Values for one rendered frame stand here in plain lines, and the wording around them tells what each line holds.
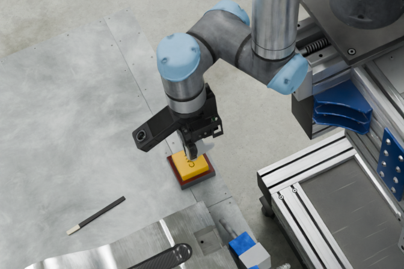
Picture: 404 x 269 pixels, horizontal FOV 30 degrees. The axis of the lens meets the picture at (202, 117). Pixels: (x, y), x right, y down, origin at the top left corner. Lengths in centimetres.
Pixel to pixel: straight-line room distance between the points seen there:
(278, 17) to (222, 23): 18
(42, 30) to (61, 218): 151
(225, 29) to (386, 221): 105
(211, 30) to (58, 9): 180
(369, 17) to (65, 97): 72
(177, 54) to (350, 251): 106
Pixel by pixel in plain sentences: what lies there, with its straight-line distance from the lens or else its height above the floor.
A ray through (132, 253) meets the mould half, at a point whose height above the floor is 88.
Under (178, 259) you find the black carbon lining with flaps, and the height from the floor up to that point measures 88.
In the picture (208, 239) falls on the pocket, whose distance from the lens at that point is 147.
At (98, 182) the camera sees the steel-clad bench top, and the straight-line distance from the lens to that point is 164.
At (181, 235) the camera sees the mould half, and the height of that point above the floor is 89.
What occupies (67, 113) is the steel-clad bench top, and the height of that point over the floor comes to 80.
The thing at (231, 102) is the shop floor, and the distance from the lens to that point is 267.
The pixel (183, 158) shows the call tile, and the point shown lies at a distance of 159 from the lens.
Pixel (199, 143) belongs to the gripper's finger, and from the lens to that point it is 151.
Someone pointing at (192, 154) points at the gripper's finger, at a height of 93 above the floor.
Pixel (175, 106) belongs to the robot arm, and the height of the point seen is 107.
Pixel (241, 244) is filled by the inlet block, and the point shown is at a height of 84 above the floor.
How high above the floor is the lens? 220
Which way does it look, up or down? 56 degrees down
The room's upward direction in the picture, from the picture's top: 10 degrees counter-clockwise
